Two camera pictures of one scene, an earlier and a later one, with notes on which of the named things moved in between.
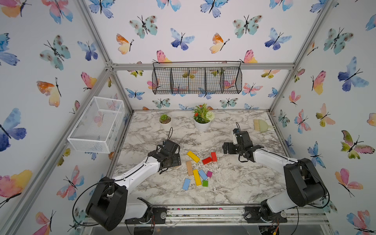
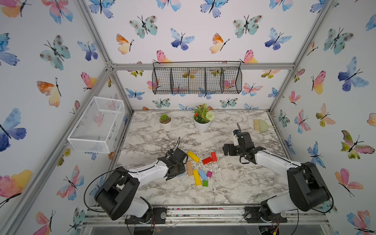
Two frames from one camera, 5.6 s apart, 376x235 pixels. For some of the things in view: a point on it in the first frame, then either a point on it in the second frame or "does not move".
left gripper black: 177,160 -> 182,169
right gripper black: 230,144 does not move
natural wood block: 189,167 does not move
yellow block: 197,177 does not move
